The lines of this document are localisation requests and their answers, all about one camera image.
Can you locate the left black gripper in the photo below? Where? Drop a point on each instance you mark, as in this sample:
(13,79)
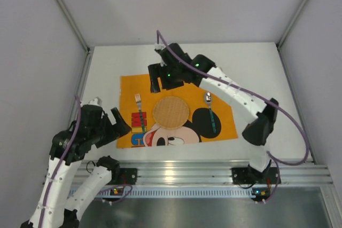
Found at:
(107,128)

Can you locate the fork with teal handle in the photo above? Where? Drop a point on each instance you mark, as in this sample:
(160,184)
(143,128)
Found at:
(139,106)

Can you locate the spoon with teal handle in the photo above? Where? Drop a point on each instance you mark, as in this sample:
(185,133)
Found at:
(208,101)

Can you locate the orange Mickey Mouse placemat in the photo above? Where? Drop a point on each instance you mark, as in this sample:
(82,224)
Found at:
(197,129)

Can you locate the aluminium rail frame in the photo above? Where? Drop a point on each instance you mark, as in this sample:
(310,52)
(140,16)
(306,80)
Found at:
(165,166)

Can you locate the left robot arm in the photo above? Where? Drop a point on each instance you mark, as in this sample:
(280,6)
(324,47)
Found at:
(56,208)

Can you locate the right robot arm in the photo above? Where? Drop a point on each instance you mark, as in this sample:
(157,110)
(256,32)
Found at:
(260,117)

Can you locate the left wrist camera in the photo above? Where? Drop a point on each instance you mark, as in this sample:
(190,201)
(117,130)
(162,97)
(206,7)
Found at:
(96,102)

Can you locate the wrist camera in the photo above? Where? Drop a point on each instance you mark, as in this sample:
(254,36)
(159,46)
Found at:
(96,102)
(159,47)

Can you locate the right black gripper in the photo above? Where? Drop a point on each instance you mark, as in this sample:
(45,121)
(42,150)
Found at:
(165,79)

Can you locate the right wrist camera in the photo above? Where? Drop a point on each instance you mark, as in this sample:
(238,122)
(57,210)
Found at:
(159,47)

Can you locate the perforated cable duct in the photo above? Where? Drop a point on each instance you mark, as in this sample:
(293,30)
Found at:
(184,192)

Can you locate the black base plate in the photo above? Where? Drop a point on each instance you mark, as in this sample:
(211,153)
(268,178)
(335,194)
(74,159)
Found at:
(249,176)
(124,176)

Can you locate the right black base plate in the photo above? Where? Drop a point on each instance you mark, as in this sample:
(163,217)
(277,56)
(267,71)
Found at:
(249,176)

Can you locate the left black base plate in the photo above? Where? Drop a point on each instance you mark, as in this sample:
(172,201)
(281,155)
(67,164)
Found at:
(124,176)

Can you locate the round woven coaster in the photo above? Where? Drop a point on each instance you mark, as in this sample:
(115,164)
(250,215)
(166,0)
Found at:
(171,112)

